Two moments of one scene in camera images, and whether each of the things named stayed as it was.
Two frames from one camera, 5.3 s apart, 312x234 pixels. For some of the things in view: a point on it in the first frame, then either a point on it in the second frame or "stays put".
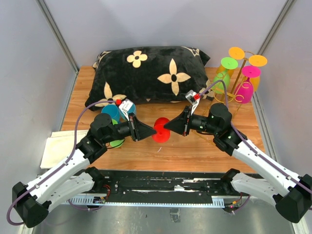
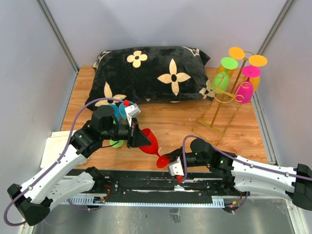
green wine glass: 116,144 stays put
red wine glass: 162,135 to 162,162
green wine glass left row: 227,64 stays put
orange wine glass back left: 235,52 stays put
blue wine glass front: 113,111 stays put
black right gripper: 179,124 to 176,152
